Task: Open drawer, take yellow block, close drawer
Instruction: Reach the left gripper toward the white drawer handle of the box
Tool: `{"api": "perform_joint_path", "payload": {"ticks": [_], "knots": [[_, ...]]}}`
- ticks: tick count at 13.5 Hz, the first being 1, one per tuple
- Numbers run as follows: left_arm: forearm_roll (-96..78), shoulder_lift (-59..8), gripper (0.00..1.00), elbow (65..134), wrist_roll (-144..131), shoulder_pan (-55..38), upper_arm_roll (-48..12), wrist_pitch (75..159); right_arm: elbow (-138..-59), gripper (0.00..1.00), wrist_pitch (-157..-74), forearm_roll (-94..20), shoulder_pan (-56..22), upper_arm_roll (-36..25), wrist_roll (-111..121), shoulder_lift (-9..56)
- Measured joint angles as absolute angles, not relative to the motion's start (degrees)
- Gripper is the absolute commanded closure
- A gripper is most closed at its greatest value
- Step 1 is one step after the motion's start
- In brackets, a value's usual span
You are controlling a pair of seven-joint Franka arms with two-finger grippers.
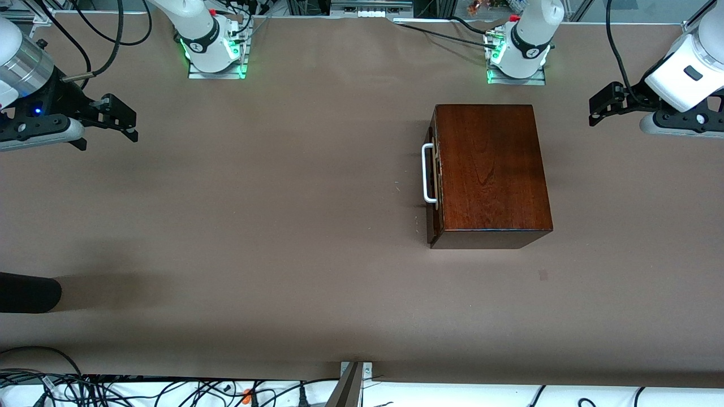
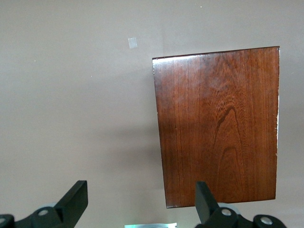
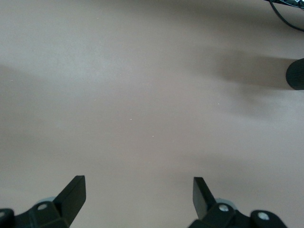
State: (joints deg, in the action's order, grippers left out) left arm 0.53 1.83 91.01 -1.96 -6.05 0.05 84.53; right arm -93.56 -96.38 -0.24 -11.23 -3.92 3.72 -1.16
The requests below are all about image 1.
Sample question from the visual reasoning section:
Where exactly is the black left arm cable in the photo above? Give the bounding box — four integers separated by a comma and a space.
605, 0, 651, 108

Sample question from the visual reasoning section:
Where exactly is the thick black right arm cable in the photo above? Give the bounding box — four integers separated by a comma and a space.
62, 0, 125, 84

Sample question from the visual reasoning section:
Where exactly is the black looped cable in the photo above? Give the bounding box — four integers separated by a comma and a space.
0, 346, 85, 385

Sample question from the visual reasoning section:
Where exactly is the short black table cable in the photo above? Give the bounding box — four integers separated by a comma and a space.
447, 15, 495, 36

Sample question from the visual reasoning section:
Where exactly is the aluminium frame rail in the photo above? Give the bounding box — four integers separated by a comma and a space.
23, 0, 54, 26

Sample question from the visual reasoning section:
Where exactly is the dark brown wooden box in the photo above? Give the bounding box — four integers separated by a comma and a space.
422, 107, 445, 245

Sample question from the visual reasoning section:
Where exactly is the long black table cable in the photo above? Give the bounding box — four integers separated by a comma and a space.
393, 21, 501, 50

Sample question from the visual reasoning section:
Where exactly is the black padded cylinder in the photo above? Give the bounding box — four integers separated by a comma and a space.
0, 272, 62, 314

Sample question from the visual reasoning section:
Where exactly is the dark brown wooden cabinet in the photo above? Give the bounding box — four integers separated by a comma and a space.
431, 104, 554, 250

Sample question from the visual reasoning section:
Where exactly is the grey metal bracket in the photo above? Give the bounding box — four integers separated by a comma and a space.
327, 362, 374, 407

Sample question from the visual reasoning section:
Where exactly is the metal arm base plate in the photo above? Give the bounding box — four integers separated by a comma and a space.
188, 54, 248, 80
488, 67, 547, 86

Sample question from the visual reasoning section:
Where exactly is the aluminium frame corner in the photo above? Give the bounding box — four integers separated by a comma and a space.
682, 0, 724, 40

